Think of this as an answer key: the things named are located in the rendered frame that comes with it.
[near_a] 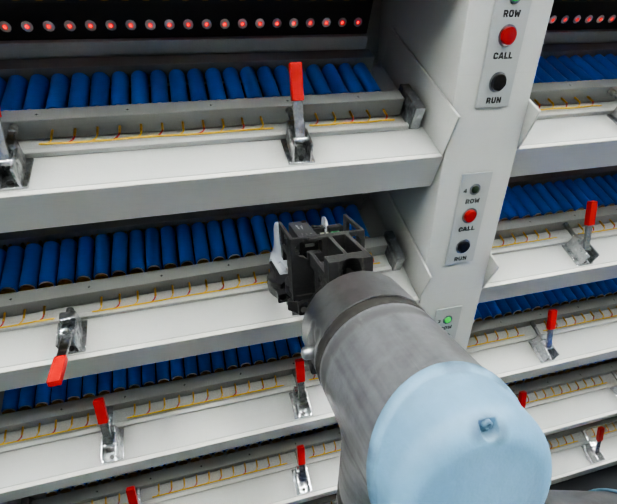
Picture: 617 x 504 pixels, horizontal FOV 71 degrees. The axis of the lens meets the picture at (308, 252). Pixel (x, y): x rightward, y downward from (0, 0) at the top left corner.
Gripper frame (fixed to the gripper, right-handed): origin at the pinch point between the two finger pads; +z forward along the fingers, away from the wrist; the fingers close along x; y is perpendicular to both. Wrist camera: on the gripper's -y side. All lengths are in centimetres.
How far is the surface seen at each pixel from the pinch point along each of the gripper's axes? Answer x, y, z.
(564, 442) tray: -65, -63, 11
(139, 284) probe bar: 19.0, -2.2, 1.9
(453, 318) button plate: -21.6, -12.2, -2.7
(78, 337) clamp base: 25.6, -5.6, -2.3
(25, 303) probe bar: 31.2, -2.4, 1.6
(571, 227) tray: -45.6, -3.6, 3.2
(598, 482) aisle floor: -76, -77, 8
